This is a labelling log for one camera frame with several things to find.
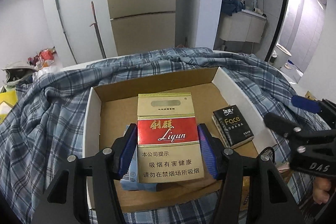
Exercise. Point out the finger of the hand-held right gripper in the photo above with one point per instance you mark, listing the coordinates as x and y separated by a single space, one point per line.
304 104
281 123

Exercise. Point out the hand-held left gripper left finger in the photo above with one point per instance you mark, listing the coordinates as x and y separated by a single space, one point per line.
128 150

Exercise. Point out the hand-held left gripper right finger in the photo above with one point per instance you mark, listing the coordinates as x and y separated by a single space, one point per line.
207 150

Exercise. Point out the blue tissue packet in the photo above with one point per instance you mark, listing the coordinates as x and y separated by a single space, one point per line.
131 179

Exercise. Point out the black tissue packet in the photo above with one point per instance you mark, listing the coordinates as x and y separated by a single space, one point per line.
233 125

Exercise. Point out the cardboard box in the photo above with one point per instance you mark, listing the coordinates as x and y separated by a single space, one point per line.
118 113

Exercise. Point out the red and gold cigarette pack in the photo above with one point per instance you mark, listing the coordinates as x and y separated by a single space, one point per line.
168 134

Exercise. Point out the person's right hand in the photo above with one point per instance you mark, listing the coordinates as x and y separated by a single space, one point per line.
321 191

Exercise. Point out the blue plaid cloth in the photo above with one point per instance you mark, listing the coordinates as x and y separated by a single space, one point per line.
52 119

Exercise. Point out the white vanity cabinet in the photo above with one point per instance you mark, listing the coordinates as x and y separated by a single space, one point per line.
241 27

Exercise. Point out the white paper roll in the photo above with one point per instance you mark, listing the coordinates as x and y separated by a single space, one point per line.
257 10

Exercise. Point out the blue clothes pile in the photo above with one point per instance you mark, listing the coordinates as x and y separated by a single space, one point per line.
232 6

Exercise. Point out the dark broom stick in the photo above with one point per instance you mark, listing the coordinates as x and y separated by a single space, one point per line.
97 29

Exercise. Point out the colourful snack wrappers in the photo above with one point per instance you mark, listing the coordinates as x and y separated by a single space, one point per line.
43 56

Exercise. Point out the yellow plastic bag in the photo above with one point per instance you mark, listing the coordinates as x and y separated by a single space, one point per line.
6 106

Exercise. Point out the grey cap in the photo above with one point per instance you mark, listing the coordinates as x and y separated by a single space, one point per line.
19 71

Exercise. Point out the black door frame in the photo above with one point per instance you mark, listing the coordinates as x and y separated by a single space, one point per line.
283 3

